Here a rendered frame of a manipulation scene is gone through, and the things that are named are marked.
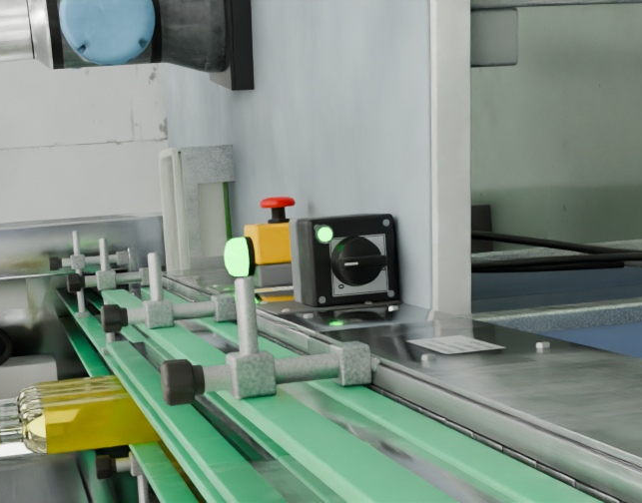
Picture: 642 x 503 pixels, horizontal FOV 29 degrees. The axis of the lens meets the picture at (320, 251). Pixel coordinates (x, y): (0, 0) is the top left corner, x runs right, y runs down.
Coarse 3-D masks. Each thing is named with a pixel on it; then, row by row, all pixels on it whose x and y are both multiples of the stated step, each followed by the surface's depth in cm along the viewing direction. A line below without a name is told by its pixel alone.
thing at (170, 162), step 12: (168, 156) 192; (180, 156) 187; (168, 168) 201; (180, 168) 186; (168, 180) 201; (180, 180) 186; (168, 192) 201; (180, 192) 186; (168, 204) 201; (180, 204) 186; (168, 216) 201; (180, 216) 186; (168, 228) 202; (180, 228) 186; (168, 240) 202; (180, 240) 186; (168, 252) 202; (180, 252) 186; (168, 264) 202; (180, 264) 202
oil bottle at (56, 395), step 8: (120, 384) 160; (48, 392) 157; (56, 392) 157; (64, 392) 156; (72, 392) 156; (80, 392) 155; (88, 392) 155; (96, 392) 154; (104, 392) 155; (112, 392) 155; (120, 392) 155; (24, 400) 155; (32, 400) 153; (40, 400) 153; (48, 400) 153; (24, 408) 153
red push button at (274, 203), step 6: (270, 198) 142; (276, 198) 141; (282, 198) 141; (288, 198) 141; (264, 204) 141; (270, 204) 141; (276, 204) 141; (282, 204) 141; (288, 204) 141; (294, 204) 142; (276, 210) 142; (282, 210) 142; (276, 216) 142; (282, 216) 142
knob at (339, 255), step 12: (348, 240) 110; (360, 240) 110; (336, 252) 110; (348, 252) 109; (360, 252) 110; (372, 252) 110; (336, 264) 110; (348, 264) 108; (360, 264) 108; (372, 264) 109; (384, 264) 109; (336, 276) 111; (348, 276) 109; (360, 276) 110; (372, 276) 110
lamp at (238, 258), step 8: (232, 240) 141; (240, 240) 141; (248, 240) 141; (232, 248) 140; (240, 248) 140; (248, 248) 140; (232, 256) 140; (240, 256) 139; (248, 256) 140; (232, 264) 140; (240, 264) 140; (248, 264) 140; (232, 272) 141; (240, 272) 140; (248, 272) 141
